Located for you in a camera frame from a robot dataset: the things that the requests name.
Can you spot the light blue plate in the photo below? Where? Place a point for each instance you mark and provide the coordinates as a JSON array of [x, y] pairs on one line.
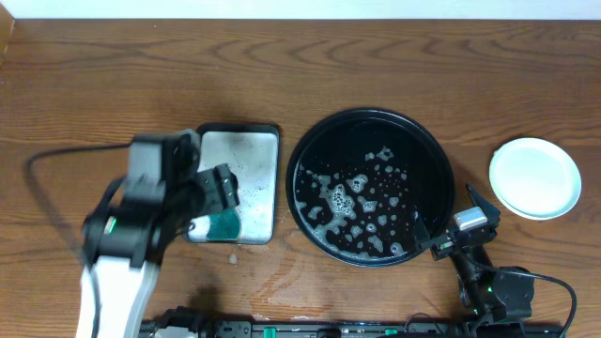
[[534, 178]]

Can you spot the black rectangular soapy tray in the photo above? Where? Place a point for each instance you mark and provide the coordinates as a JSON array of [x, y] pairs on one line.
[[252, 154]]

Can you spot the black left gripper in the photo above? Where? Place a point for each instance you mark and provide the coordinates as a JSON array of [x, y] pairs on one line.
[[218, 189]]

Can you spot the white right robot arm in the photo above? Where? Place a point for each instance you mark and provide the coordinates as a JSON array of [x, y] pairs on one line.
[[501, 298]]

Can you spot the green yellow sponge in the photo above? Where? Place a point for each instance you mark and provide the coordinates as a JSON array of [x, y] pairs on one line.
[[221, 227]]

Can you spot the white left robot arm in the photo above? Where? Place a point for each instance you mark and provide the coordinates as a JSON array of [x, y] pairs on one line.
[[126, 236]]

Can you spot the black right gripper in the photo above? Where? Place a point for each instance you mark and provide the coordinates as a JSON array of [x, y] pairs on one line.
[[492, 214]]

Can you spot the black rail at table edge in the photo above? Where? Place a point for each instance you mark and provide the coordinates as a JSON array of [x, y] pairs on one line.
[[245, 329]]

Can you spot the round black tray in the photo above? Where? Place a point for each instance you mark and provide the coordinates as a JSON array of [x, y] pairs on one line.
[[355, 178]]

